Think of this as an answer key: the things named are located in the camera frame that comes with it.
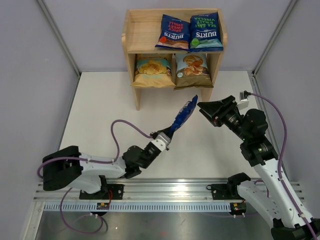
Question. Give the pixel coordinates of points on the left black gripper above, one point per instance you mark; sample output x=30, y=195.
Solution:
x=165, y=130

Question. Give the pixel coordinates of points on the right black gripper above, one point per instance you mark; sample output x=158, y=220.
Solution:
x=211, y=110

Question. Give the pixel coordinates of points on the blue Burts bag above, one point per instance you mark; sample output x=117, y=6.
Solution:
x=184, y=114

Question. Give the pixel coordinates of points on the light blue cassava chips bag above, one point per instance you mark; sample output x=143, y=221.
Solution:
x=192, y=71

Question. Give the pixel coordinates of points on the yellow kettle chips bag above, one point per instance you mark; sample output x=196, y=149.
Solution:
x=153, y=70

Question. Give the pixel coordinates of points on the blue sea salt vinegar bag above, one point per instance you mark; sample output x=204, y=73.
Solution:
x=205, y=33

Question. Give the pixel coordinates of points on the blue spicy sweet chilli bag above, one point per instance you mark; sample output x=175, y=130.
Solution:
x=175, y=33

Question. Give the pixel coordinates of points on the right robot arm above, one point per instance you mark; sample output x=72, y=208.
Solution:
x=284, y=212

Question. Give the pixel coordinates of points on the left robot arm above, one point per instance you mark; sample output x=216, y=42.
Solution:
x=71, y=168

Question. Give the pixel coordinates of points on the wooden two-tier shelf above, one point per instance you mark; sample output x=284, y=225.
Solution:
x=141, y=31

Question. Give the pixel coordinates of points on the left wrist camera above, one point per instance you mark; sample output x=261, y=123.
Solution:
x=162, y=142

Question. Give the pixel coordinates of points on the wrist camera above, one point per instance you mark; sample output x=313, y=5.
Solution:
x=162, y=142
x=243, y=100

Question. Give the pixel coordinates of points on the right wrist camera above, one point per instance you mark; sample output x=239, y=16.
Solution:
x=243, y=100

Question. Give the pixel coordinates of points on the aluminium mounting rail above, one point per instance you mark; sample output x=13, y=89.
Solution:
x=152, y=190

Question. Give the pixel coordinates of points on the white slotted cable duct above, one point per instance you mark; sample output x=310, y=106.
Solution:
x=219, y=207

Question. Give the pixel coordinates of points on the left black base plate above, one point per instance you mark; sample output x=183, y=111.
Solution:
x=113, y=191

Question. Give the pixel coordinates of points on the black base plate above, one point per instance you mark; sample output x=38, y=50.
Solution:
x=219, y=191
x=113, y=191

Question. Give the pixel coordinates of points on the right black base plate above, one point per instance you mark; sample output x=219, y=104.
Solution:
x=219, y=191

